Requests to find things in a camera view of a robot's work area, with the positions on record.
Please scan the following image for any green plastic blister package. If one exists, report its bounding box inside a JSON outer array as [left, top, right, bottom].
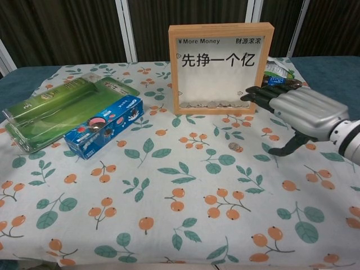
[[1, 73, 141, 154]]

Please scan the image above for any teal table cover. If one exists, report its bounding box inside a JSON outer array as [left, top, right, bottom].
[[0, 55, 360, 119]]

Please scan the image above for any floral leaf print tablecloth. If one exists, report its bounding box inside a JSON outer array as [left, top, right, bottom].
[[0, 57, 360, 268]]

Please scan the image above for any dark ribbed partition screen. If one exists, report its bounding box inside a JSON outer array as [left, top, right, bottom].
[[0, 0, 138, 77], [115, 0, 308, 63], [287, 0, 360, 59]]

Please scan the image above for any wooden framed sign box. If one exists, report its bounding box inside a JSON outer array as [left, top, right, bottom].
[[168, 23, 276, 116]]

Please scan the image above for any blue Oreo cookie box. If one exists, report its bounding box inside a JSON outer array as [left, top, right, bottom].
[[64, 94, 146, 160]]

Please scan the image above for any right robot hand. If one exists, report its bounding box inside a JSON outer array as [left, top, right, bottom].
[[238, 85, 350, 158]]

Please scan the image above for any green white snack bag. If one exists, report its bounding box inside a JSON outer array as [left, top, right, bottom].
[[264, 57, 296, 79]]

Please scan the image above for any small cola bottle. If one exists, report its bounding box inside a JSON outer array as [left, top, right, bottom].
[[263, 75, 310, 89]]

